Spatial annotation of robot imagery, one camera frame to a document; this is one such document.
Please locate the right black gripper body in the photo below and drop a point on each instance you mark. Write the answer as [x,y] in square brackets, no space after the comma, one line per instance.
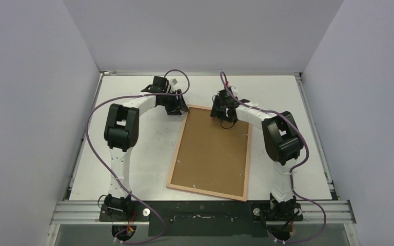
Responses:
[220,110]

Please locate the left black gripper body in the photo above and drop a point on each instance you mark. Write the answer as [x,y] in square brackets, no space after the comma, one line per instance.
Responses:
[172,103]

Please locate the brown cardboard backing board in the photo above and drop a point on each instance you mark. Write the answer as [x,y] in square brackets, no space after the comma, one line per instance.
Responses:
[210,152]

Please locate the pink wooden picture frame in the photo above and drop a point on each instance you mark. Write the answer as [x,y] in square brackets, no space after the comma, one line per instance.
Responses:
[210,152]

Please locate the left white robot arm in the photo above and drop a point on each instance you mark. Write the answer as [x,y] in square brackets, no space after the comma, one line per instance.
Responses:
[122,132]

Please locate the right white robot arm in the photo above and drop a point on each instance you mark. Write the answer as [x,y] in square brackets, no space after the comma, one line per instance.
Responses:
[282,144]

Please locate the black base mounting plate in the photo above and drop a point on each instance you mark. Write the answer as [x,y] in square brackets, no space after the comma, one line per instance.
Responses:
[204,218]

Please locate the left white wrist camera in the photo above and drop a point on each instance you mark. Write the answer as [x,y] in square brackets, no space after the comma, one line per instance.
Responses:
[173,82]

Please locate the aluminium rail front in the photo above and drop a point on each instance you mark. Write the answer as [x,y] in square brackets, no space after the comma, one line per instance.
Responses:
[321,213]

